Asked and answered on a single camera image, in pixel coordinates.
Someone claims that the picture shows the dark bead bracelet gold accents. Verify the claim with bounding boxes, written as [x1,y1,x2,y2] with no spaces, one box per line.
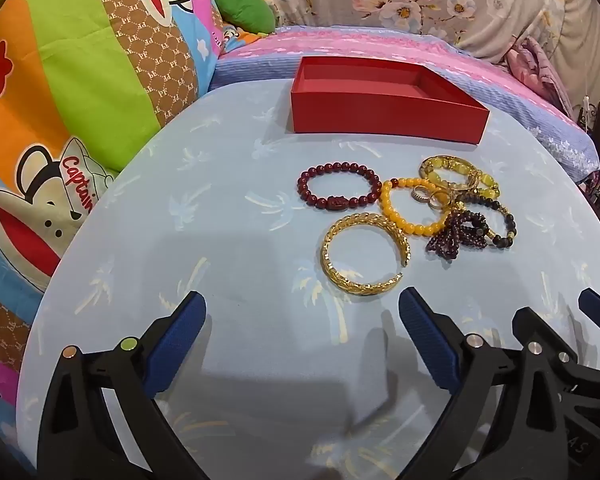
[452,191,518,251]

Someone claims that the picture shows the cartoon monkey printed quilt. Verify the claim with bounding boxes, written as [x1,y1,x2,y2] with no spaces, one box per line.
[0,0,228,411]

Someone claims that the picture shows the red cardboard box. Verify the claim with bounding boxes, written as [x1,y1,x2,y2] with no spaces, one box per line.
[290,56,491,147]

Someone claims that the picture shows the yellow-green bead bracelet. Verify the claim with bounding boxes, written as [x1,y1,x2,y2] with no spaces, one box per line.
[419,156,501,201]

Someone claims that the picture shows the green plush pillow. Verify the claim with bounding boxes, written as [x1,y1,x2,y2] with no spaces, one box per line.
[211,0,276,36]

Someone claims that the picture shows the dark red bead bracelet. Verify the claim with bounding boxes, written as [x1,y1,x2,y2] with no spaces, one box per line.
[297,161,382,213]

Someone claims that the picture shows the yellow bead bracelet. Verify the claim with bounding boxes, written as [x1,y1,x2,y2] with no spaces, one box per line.
[379,176,453,237]

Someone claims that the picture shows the purple garnet bead strand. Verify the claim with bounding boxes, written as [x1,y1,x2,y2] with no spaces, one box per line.
[425,209,491,261]

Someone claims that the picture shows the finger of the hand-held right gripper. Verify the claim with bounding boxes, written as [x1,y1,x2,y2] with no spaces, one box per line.
[578,287,600,341]
[512,307,581,376]

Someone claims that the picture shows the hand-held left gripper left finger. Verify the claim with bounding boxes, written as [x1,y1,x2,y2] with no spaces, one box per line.
[36,291,208,480]

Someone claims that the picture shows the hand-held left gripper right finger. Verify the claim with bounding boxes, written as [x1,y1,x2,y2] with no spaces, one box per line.
[399,287,563,480]

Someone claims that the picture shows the purple crumpled cloth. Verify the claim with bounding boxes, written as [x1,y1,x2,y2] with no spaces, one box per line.
[505,35,576,121]

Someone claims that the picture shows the gold filigree bangle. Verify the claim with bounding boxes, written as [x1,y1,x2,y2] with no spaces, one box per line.
[321,212,412,297]

